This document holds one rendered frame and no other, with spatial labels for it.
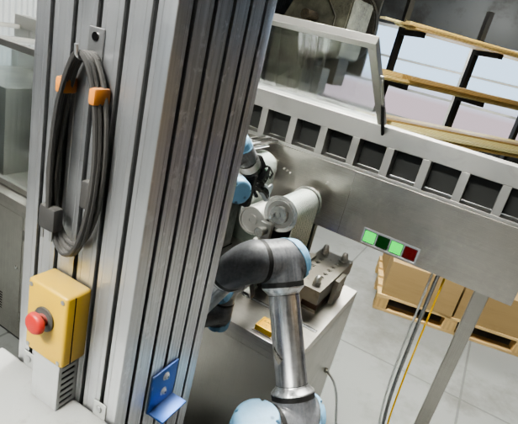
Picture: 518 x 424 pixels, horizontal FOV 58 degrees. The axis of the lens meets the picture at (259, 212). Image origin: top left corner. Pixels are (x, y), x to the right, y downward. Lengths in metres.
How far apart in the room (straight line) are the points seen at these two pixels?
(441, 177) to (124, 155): 1.58
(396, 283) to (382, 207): 2.01
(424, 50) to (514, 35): 1.23
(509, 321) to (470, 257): 2.23
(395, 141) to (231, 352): 1.06
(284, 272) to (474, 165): 1.00
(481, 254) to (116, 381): 1.54
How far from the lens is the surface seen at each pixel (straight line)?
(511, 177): 1.96
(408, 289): 4.03
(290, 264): 1.23
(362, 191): 2.06
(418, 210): 2.02
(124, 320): 0.77
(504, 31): 8.04
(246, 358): 1.84
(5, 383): 0.98
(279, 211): 1.83
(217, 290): 1.28
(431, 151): 1.98
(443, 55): 8.05
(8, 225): 2.65
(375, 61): 1.67
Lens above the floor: 1.89
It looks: 21 degrees down
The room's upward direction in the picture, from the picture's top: 14 degrees clockwise
